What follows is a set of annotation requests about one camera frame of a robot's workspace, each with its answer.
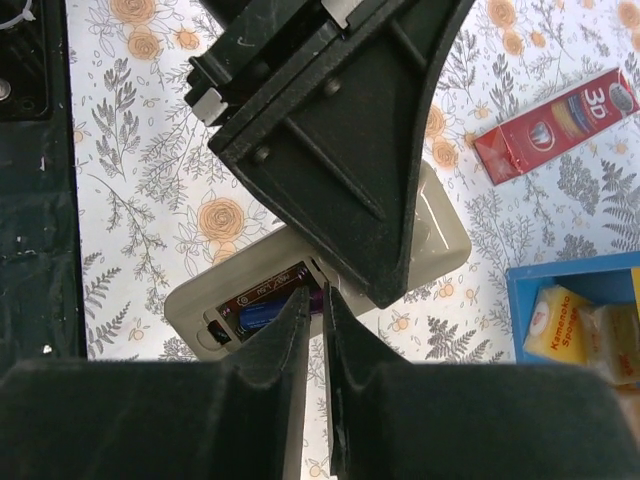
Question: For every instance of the blue yellow pink shelf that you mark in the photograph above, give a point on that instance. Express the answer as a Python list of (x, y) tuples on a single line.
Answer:
[(603, 280)]

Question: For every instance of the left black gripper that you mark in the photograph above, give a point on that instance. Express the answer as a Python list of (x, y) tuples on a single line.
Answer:
[(321, 110)]

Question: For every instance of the yellow orange box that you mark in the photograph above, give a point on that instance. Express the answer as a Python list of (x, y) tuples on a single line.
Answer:
[(555, 331)]

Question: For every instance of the red toothpaste box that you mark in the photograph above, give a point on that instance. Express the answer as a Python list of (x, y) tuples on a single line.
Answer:
[(540, 134)]

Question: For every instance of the white remote control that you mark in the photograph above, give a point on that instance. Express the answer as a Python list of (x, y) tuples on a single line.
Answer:
[(205, 310)]

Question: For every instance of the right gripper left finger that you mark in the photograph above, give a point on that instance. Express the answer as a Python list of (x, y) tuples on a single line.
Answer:
[(241, 417)]

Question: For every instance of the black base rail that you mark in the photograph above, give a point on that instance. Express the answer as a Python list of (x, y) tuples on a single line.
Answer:
[(42, 312)]

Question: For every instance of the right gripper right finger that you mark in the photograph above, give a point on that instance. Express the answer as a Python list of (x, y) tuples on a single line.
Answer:
[(394, 419)]

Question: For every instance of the blue battery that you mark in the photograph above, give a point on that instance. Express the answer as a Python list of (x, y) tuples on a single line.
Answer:
[(259, 315), (316, 302)]

